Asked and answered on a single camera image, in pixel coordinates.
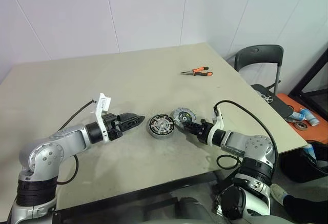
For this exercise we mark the motor housing with copper windings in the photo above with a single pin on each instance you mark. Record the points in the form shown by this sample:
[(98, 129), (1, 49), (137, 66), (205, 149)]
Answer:
[(160, 136)]

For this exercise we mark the steel ball bearing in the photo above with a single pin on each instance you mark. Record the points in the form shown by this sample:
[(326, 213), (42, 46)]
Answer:
[(299, 125)]

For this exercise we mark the orange black pliers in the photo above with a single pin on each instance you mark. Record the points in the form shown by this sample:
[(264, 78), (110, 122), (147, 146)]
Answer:
[(205, 74)]

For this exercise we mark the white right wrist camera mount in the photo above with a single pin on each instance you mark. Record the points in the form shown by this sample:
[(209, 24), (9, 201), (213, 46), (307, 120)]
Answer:
[(220, 121)]

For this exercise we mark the silver spoked rotor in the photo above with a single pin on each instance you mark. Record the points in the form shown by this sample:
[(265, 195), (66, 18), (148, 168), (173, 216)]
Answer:
[(161, 125)]

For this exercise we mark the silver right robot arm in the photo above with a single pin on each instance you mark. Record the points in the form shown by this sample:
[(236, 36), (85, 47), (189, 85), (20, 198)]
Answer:
[(256, 144)]

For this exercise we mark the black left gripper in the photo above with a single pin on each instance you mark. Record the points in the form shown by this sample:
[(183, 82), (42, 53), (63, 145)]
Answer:
[(111, 126)]

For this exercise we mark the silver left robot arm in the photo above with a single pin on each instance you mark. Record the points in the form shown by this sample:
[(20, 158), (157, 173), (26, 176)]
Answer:
[(64, 142)]

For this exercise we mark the bystander dark trouser leg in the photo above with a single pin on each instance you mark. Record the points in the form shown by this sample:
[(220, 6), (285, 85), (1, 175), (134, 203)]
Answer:
[(305, 204)]

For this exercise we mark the grey round motor lid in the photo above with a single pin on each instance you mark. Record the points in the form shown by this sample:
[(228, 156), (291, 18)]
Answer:
[(183, 115)]

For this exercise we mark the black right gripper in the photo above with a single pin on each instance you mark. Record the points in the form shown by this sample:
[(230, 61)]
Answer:
[(204, 131)]

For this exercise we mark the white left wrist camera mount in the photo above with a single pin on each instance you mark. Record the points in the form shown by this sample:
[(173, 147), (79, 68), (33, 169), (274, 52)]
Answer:
[(103, 103)]

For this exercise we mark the black waste bin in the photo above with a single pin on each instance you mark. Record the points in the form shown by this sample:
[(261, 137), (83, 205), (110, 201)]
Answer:
[(294, 170)]

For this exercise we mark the blue white bottle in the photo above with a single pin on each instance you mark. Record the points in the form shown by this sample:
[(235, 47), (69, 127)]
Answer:
[(298, 116), (310, 117)]

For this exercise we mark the bystander white shoe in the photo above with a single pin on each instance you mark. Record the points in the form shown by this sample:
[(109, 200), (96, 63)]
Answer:
[(278, 192)]

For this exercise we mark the silver spoked wheel part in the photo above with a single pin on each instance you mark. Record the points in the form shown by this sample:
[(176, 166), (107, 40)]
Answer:
[(266, 98)]

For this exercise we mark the black plastic chair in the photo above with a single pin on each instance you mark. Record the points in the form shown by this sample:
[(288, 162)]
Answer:
[(258, 55)]

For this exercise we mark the black framed desk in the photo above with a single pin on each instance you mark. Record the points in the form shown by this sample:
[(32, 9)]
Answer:
[(307, 80)]

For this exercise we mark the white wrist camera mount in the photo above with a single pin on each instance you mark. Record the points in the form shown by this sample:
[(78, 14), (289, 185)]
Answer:
[(103, 103), (220, 121)]

